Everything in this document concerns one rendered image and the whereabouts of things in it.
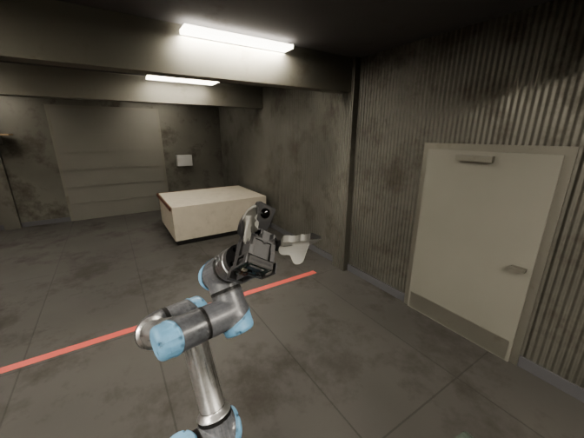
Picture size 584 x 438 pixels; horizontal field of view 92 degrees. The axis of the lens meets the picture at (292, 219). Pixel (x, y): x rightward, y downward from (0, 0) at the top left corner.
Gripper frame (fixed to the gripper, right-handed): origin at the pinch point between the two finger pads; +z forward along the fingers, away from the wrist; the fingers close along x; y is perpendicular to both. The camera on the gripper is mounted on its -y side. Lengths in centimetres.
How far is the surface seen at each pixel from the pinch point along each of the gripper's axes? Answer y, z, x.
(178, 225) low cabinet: -260, -519, -73
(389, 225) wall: -193, -159, -278
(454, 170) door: -198, -48, -241
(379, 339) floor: -41, -181, -263
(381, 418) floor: 33, -146, -210
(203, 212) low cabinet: -299, -496, -109
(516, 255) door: -108, -33, -288
